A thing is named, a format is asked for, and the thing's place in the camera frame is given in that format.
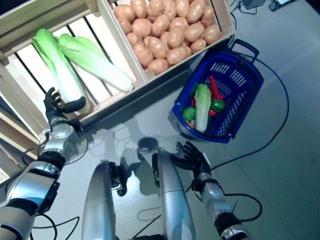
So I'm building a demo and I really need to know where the red chili pepper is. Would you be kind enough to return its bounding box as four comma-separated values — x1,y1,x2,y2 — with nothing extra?
209,75,225,101

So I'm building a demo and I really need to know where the grey box with red label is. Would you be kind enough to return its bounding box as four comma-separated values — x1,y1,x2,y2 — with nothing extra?
243,0,266,10

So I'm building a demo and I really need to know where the black floor cable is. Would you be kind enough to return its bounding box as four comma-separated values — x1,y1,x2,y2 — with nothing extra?
209,57,291,172

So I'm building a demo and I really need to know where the napa cabbage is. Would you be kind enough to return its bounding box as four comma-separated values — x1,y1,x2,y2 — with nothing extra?
31,28,91,113
194,83,212,133
58,33,134,93

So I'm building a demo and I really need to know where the brown potato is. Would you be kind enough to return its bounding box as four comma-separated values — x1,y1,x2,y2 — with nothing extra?
203,24,222,45
147,58,169,75

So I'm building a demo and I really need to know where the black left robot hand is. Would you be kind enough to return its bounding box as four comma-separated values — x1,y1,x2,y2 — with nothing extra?
42,86,87,123

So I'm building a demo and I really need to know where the wooden slatted crate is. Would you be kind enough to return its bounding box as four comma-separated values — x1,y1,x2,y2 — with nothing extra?
0,0,151,126
96,0,237,83

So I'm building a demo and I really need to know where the green bell pepper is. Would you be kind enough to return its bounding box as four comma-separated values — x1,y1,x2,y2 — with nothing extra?
182,106,196,123
210,99,226,113

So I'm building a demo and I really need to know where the blue plastic shopping basket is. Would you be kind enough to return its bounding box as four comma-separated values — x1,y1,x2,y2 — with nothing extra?
171,39,265,145

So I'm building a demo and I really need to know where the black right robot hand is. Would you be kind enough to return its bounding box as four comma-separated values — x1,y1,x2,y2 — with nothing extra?
171,141,212,180

